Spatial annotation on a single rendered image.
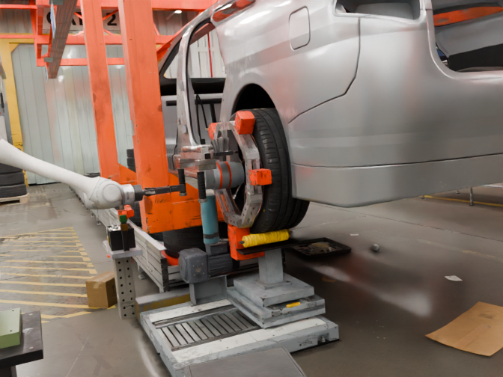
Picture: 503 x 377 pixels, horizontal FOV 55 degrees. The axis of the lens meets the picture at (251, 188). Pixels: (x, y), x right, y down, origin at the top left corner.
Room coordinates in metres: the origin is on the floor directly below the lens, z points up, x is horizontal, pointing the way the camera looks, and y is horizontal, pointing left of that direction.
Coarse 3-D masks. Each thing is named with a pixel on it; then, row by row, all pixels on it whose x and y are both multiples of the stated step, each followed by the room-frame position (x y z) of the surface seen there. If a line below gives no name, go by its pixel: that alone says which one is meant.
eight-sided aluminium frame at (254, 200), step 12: (216, 132) 2.64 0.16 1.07; (240, 144) 2.35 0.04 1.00; (252, 144) 2.34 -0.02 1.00; (216, 156) 2.75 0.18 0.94; (252, 156) 2.29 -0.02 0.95; (216, 192) 2.73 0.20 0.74; (252, 192) 2.29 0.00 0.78; (228, 204) 2.69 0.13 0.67; (252, 204) 2.31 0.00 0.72; (228, 216) 2.58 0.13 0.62; (240, 216) 2.42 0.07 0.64; (252, 216) 2.39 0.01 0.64
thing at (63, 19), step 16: (32, 0) 13.28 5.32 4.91; (48, 0) 7.79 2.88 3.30; (64, 0) 6.72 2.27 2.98; (112, 0) 8.17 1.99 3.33; (160, 0) 8.48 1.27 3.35; (176, 0) 8.59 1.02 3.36; (192, 0) 8.70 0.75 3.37; (208, 0) 8.81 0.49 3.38; (32, 16) 13.26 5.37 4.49; (64, 16) 7.55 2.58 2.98; (80, 16) 13.77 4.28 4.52; (64, 32) 8.56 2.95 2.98; (80, 32) 13.75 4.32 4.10; (208, 32) 9.49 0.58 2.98; (48, 48) 10.94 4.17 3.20; (160, 48) 11.99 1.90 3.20; (48, 64) 13.06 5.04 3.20; (64, 64) 13.51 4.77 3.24; (80, 64) 13.67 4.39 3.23; (112, 64) 14.06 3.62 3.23
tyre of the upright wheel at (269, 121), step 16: (256, 112) 2.47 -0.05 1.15; (272, 112) 2.49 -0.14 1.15; (256, 128) 2.37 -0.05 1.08; (272, 128) 2.37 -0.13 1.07; (272, 144) 2.31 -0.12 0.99; (224, 160) 2.81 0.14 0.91; (272, 160) 2.28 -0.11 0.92; (288, 160) 2.31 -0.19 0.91; (272, 176) 2.27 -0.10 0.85; (288, 176) 2.31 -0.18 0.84; (272, 192) 2.28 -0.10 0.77; (288, 192) 2.32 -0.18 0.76; (272, 208) 2.31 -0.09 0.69; (288, 208) 2.35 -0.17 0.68; (304, 208) 2.40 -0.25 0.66; (256, 224) 2.45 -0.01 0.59; (272, 224) 2.41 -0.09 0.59; (288, 224) 2.46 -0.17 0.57
